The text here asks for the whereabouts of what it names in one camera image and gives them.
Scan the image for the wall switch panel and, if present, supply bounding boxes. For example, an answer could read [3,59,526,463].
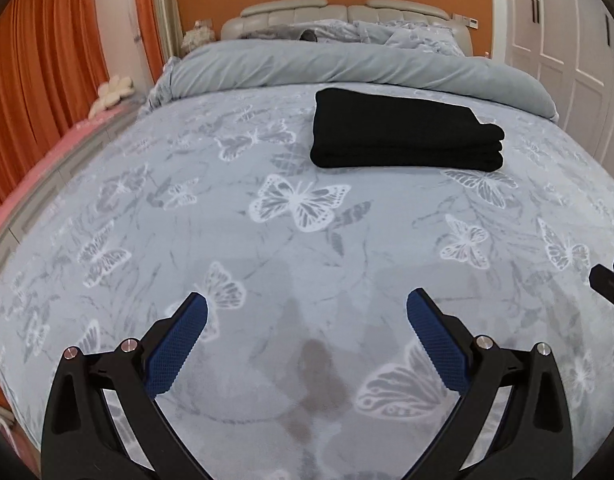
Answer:
[452,13,479,29]

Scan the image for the grey patterned pillow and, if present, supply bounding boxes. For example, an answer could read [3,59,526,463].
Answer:
[261,20,467,56]

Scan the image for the orange curtain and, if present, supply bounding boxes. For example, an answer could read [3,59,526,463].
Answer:
[0,0,164,207]

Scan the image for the black pants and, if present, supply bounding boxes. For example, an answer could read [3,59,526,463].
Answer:
[310,88,505,172]

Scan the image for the white wardrobe doors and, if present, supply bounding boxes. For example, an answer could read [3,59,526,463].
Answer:
[492,0,614,176]

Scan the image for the white flower plush cushion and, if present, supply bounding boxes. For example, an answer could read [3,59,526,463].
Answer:
[88,75,136,119]

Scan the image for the white bedside ornament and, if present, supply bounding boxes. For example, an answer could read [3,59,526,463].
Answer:
[180,18,216,55]

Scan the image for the grey butterfly bed sheet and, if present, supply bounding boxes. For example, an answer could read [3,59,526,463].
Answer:
[0,86,614,479]

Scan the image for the beige leather headboard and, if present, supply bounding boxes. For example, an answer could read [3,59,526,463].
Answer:
[220,0,474,56]

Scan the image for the pink bench mat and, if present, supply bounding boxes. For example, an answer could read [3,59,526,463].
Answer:
[0,100,141,232]

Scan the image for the grey rolled duvet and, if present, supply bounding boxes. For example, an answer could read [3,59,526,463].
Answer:
[139,39,557,122]

